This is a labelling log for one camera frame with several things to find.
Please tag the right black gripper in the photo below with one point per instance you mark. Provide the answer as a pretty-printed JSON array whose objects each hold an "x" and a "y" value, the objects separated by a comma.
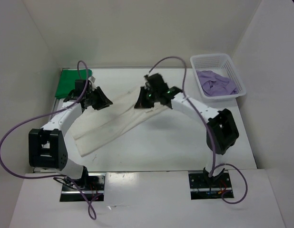
[{"x": 141, "y": 102}]

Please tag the purple t shirt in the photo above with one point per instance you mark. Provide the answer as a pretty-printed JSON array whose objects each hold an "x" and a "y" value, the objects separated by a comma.
[{"x": 214, "y": 84}]

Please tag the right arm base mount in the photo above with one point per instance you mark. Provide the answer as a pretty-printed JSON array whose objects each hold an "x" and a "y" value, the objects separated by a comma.
[{"x": 200, "y": 189}]

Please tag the green t shirt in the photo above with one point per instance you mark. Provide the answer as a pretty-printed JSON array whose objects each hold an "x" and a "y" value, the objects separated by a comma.
[{"x": 67, "y": 82}]

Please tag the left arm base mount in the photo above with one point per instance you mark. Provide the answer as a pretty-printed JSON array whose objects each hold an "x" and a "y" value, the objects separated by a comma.
[{"x": 94, "y": 189}]

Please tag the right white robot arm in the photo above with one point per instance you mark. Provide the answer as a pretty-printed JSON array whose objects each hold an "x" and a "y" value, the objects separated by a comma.
[{"x": 221, "y": 130}]

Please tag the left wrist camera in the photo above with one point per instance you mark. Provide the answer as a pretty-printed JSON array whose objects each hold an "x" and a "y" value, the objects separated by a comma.
[{"x": 79, "y": 86}]

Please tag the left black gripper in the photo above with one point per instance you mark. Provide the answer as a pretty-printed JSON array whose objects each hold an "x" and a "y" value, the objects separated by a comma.
[{"x": 104, "y": 101}]

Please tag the white plastic basket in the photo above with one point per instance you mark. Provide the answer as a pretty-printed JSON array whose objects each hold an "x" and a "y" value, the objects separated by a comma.
[{"x": 222, "y": 65}]

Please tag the white t shirt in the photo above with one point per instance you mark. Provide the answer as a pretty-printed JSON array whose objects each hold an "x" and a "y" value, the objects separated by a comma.
[{"x": 94, "y": 129}]

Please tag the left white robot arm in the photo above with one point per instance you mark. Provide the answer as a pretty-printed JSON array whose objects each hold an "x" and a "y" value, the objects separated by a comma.
[{"x": 47, "y": 148}]

